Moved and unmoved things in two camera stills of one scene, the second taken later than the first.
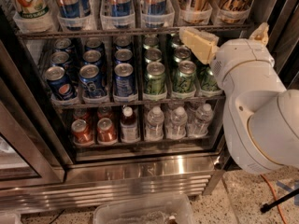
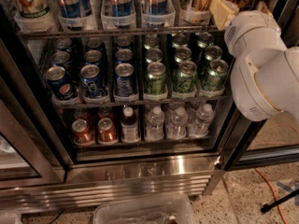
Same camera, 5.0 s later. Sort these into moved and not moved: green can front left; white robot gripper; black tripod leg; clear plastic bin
Moved: white robot gripper
Not moved: clear plastic bin; black tripod leg; green can front left
